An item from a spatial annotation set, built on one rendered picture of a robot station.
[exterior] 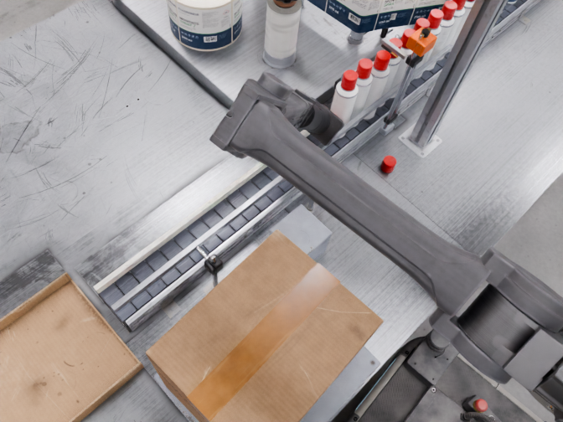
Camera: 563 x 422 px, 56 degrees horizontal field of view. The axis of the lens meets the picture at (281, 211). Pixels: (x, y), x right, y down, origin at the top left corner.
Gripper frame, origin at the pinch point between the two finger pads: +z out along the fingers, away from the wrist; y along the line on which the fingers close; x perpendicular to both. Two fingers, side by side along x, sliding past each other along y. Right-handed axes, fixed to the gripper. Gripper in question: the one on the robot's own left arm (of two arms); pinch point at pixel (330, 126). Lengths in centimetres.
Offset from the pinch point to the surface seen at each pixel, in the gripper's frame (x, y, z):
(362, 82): -12.6, -0.7, -3.9
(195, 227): 34.3, 2.9, -21.2
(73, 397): 68, -8, -43
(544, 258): -4, -67, 124
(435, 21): -34.5, -0.6, 10.4
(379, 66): -17.7, -0.8, -2.0
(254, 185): 21.0, 2.3, -10.2
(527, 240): -5, -58, 125
